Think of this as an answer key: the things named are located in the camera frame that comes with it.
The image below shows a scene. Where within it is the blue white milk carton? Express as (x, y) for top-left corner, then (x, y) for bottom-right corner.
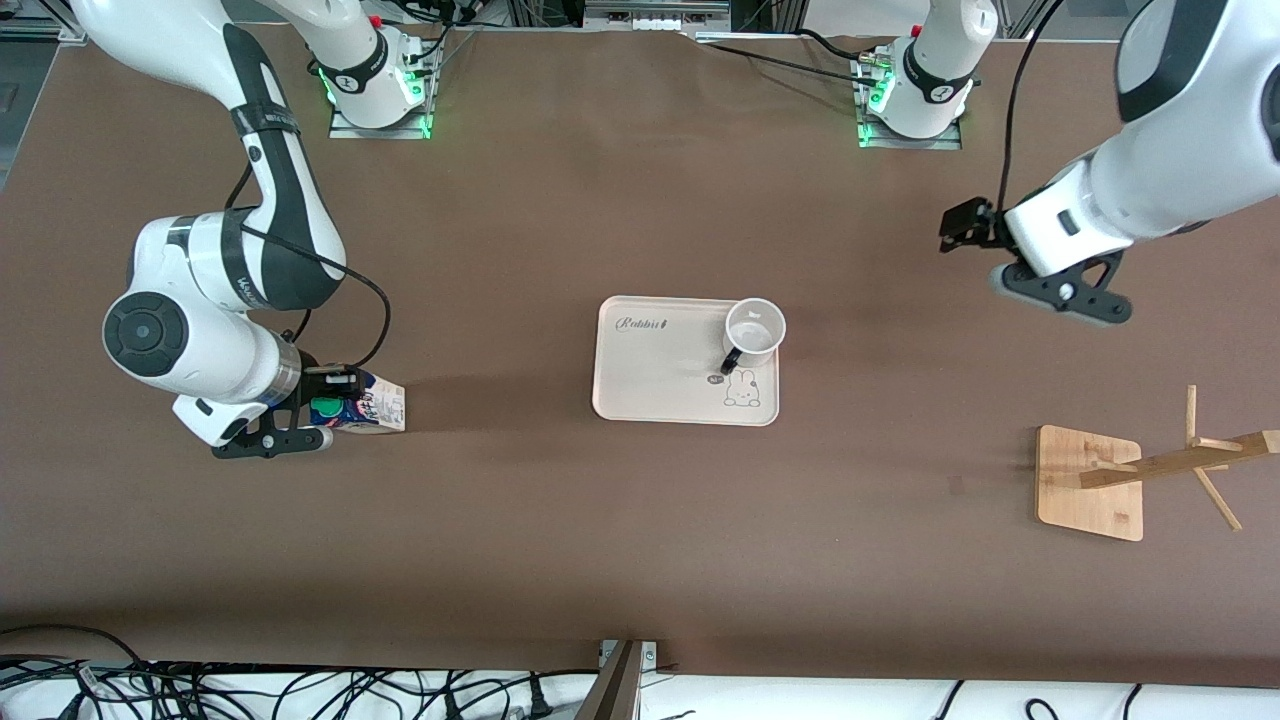
(308, 368), (409, 435)

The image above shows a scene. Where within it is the white smiley cup black handle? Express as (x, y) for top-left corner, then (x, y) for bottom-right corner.
(720, 297), (788, 377)

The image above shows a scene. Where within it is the wooden cup rack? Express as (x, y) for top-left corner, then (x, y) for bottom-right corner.
(1035, 385), (1280, 543)

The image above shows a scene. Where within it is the cream rabbit print tray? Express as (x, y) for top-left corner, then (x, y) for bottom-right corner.
(591, 294), (781, 428)

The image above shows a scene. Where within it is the grey power strip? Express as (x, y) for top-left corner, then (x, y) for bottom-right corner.
(583, 0), (731, 31)

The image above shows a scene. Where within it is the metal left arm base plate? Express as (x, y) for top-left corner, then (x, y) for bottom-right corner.
(855, 60), (963, 151)

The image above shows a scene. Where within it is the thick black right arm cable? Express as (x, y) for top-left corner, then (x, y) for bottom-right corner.
(228, 160), (391, 371)

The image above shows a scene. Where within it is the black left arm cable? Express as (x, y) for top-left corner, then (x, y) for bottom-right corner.
(995, 0), (1066, 236)

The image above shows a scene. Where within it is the short black table cable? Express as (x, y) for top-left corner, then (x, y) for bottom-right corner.
(798, 28), (893, 63)

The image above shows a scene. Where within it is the long black table cable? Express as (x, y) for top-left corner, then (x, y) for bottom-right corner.
(690, 36), (881, 89)

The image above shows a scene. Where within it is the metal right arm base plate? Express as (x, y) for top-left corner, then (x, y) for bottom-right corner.
(328, 60), (433, 141)

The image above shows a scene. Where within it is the black arched floor cable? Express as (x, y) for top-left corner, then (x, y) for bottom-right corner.
(0, 624), (161, 673)

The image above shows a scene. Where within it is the black base cable bundle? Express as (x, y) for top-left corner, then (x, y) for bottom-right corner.
(405, 0), (483, 76)

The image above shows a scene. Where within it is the grey metal post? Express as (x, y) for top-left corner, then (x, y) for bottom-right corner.
(570, 638), (661, 720)

